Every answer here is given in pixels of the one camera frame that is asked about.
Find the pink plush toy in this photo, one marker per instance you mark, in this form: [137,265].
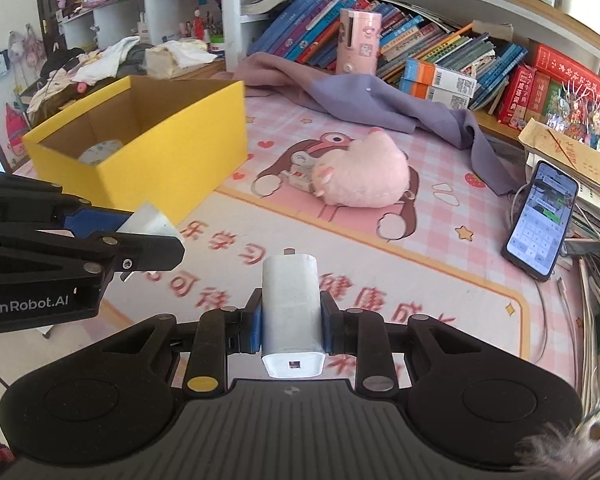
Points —
[365,175]

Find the grey fluffy cuff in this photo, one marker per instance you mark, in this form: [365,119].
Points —
[560,447]

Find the pink printed blanket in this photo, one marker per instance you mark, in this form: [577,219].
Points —
[430,285]

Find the white charger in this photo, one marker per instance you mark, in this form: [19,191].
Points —
[290,305]

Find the white paper piece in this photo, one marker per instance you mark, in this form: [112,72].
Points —
[147,220]

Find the white plastic bag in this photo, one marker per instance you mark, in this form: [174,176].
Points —
[180,57]

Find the clear packing tape roll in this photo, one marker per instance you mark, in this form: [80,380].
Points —
[100,152]

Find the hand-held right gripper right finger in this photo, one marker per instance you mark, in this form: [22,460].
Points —
[328,325]

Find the colourful ornament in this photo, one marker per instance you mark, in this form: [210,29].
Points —
[577,112]

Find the black smartphone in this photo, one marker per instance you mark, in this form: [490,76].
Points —
[540,225]

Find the pink lilac cloth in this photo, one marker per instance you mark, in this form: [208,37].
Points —
[380,100]

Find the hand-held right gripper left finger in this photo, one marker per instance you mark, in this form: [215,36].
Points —
[252,325]

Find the brown envelope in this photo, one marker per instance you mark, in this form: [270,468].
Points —
[570,155]

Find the open white book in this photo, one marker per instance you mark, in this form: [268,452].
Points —
[280,0]

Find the large red dictionary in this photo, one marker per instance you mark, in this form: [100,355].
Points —
[565,70]

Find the pile of clothes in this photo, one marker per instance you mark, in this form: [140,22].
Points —
[95,67]

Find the pink mini printer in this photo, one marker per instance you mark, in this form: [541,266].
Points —
[357,40]

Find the red dressed figurine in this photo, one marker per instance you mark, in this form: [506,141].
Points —
[198,22]

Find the row of colourful books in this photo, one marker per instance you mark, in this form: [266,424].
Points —
[430,45]

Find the red thick book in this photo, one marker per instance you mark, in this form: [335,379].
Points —
[514,95]

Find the yellow cardboard box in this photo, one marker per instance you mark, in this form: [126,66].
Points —
[180,160]

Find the pink backpack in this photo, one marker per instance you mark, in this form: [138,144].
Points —
[16,130]

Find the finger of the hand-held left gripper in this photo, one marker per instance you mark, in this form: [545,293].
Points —
[95,221]
[150,251]

